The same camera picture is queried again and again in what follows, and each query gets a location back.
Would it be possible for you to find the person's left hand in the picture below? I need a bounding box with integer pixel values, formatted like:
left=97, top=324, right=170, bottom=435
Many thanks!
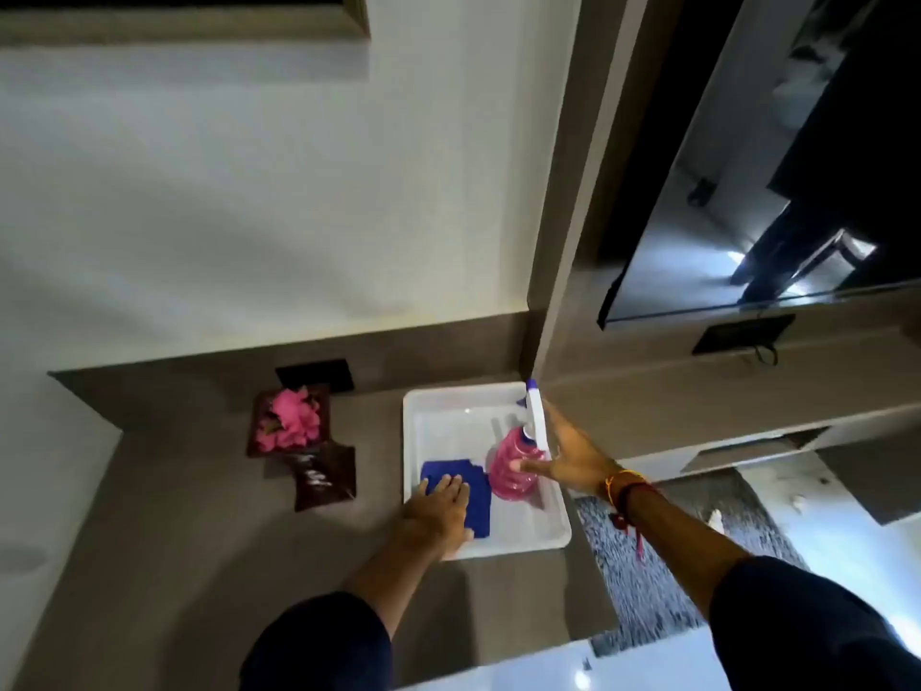
left=400, top=475, right=475, bottom=559

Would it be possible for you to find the person's right hand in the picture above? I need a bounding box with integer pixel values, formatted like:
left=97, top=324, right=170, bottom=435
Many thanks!
left=509, top=400, right=624, bottom=499

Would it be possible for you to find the pink spray bottle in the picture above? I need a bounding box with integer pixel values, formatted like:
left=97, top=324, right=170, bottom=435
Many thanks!
left=486, top=380, right=552, bottom=503

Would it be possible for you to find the blue cleaning cloth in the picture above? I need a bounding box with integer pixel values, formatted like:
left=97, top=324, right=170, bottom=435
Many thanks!
left=420, top=459, right=493, bottom=536

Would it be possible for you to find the person's right forearm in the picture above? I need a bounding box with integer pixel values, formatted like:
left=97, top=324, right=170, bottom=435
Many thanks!
left=612, top=476, right=756, bottom=618

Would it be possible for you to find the person's left forearm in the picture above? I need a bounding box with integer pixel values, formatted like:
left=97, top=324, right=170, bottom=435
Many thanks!
left=344, top=536, right=450, bottom=637

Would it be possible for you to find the white plastic tray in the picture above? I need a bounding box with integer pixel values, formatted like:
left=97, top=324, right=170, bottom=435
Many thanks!
left=402, top=381, right=573, bottom=562

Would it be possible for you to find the red thread wrist band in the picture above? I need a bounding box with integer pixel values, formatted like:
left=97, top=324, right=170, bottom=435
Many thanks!
left=603, top=470, right=659, bottom=562

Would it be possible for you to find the dark brown glossy box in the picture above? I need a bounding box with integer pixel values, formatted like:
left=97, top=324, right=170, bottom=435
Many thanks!
left=294, top=446, right=357, bottom=513

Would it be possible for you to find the grey shaggy rug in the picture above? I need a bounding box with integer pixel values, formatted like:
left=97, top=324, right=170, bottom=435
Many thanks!
left=574, top=467, right=810, bottom=657

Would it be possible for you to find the pink flower arrangement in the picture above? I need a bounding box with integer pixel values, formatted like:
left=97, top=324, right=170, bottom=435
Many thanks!
left=256, top=387, right=322, bottom=454

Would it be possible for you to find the black wall socket plate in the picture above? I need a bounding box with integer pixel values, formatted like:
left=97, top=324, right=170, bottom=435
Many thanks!
left=275, top=358, right=355, bottom=395

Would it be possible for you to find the black wall socket with cable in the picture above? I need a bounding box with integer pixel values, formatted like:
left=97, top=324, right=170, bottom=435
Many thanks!
left=692, top=313, right=797, bottom=366

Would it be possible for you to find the wall-mounted black television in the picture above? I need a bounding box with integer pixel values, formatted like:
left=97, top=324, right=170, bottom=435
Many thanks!
left=596, top=0, right=921, bottom=330

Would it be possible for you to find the framed wall picture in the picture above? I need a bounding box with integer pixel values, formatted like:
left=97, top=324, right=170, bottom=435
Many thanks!
left=0, top=0, right=371, bottom=45

